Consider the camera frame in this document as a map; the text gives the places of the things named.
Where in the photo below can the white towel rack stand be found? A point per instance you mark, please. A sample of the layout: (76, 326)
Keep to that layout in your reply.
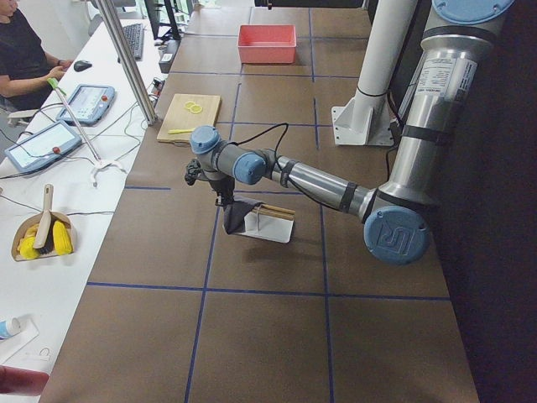
(269, 223)

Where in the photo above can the teach pendant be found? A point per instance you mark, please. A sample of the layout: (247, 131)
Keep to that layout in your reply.
(43, 148)
(90, 103)

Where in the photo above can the far teach pendant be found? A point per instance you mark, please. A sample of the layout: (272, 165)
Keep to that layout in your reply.
(90, 103)

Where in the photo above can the black power box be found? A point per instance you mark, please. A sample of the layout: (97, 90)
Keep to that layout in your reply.
(167, 53)

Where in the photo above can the bamboo cutting board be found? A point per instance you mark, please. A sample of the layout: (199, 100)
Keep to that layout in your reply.
(178, 117)

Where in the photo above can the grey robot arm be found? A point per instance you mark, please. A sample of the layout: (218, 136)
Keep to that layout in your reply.
(456, 37)

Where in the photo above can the near teach pendant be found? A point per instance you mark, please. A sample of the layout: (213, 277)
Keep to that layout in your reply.
(43, 148)

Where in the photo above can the grey pink cleaning cloth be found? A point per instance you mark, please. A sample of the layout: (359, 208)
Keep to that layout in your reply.
(235, 213)

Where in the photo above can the white blue tube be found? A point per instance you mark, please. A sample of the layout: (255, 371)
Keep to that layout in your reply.
(9, 328)

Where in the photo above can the yellow plastic knife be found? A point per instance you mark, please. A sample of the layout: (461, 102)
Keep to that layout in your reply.
(180, 131)

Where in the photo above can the aluminium frame post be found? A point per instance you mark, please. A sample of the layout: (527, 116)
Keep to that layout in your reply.
(115, 29)

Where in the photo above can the black computer mouse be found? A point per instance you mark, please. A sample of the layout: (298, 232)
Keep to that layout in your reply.
(81, 65)

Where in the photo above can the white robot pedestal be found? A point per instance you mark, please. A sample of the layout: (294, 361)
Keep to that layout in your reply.
(365, 120)

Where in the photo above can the silver grabber stick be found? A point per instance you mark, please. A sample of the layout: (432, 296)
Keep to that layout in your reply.
(98, 162)

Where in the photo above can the yellow toy corn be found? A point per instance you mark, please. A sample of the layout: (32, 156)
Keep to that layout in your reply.
(61, 239)

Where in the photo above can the pink plastic bin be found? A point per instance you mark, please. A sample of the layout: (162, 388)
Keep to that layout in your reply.
(267, 43)

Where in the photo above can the seated person black shirt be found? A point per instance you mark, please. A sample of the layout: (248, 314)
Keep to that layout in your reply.
(25, 66)

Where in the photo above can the black keyboard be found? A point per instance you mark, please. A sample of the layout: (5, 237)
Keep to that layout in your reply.
(134, 35)

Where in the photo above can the wooden dustpan with brush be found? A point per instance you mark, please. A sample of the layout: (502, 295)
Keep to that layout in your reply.
(34, 238)

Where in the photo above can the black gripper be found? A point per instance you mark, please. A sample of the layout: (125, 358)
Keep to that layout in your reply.
(221, 186)

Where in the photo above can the red cylinder object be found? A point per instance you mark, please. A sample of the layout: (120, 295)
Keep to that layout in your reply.
(24, 382)

